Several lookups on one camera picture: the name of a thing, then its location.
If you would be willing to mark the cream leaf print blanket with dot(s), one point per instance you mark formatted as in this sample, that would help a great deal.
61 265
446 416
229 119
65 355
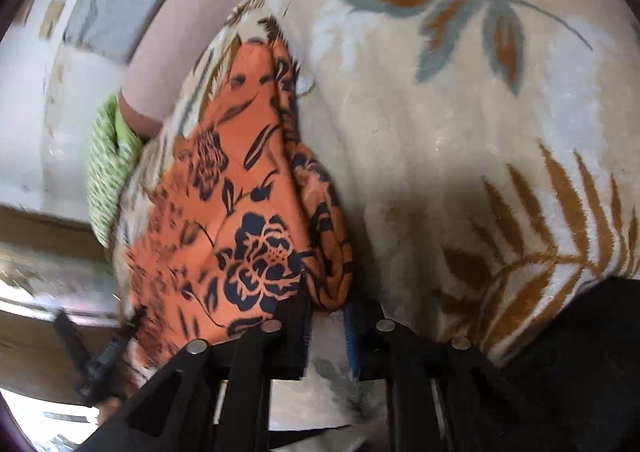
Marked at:
425 131

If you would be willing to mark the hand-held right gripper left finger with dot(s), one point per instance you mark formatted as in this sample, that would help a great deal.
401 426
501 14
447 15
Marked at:
295 342

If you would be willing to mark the pink bolster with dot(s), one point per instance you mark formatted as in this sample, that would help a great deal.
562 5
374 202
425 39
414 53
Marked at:
190 31

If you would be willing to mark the patterned glass door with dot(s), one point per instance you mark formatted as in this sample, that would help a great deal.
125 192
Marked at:
45 282

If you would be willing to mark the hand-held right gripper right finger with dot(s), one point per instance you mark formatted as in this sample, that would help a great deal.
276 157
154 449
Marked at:
352 347

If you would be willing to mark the green white checkered blanket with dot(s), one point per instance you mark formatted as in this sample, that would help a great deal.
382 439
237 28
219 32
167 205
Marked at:
107 171

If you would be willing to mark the beige light switch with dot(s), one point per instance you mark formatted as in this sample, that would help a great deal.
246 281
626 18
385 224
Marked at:
52 19

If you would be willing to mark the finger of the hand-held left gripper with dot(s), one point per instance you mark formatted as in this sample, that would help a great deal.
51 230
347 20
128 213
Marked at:
120 344
70 339

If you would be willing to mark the orange floral blouse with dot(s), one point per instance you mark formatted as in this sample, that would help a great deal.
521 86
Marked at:
240 171

